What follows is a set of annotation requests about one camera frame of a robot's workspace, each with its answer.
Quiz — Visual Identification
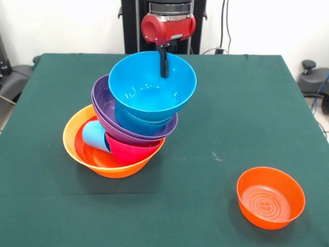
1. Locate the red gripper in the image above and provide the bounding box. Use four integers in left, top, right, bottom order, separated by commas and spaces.
140, 13, 197, 79

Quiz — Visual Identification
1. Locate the large blue bowl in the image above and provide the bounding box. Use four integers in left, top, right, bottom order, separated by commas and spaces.
107, 50, 198, 114

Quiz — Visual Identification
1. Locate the cyan ribbed bowl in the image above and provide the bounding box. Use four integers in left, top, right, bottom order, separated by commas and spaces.
123, 108, 173, 127

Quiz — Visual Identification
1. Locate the purple bowl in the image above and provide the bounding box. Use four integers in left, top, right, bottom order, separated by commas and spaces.
92, 95, 178, 145
92, 74, 179, 139

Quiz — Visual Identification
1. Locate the blue bowl with ring pattern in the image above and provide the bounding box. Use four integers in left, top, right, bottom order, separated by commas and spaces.
114, 100, 173, 136

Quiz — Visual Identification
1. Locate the magenta bowl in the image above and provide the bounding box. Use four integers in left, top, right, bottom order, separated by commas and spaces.
104, 132, 167, 166

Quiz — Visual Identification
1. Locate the blue cup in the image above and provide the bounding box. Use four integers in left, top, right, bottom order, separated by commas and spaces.
82, 120, 112, 153

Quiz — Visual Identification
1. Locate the large orange bowl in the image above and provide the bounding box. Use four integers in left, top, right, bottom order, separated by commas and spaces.
62, 104, 167, 179

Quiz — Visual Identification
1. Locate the orange bowl with ring pattern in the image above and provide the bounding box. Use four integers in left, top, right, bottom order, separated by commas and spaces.
236, 166, 306, 230

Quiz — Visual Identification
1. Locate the dark green tablecloth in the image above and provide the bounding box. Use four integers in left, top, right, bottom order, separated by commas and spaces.
0, 52, 329, 247

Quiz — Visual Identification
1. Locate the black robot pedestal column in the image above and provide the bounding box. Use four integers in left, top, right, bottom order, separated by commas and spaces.
118, 0, 208, 55

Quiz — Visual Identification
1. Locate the black wall cable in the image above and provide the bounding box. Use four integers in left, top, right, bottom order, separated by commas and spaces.
202, 0, 232, 55

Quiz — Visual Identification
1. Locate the dark grey pedestal foot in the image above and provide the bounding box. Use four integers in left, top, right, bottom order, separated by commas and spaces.
0, 55, 42, 103
297, 59, 329, 95

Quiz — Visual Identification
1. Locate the blue cable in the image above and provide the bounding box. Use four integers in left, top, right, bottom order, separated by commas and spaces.
310, 74, 329, 114

